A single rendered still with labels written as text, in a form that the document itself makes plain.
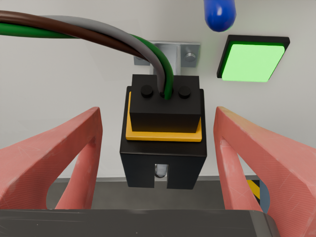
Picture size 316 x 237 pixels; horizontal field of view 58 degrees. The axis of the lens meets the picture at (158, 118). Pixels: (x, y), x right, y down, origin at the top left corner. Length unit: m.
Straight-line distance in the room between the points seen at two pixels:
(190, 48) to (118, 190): 1.29
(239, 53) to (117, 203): 1.34
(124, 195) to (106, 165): 1.05
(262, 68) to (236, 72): 0.02
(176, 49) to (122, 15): 0.04
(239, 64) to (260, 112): 0.09
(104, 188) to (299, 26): 1.35
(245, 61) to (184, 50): 0.04
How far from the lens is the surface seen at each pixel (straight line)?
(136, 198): 1.45
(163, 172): 0.17
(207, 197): 1.41
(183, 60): 0.21
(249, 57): 0.20
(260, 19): 0.20
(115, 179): 0.48
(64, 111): 0.30
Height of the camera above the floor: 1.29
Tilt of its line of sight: 78 degrees down
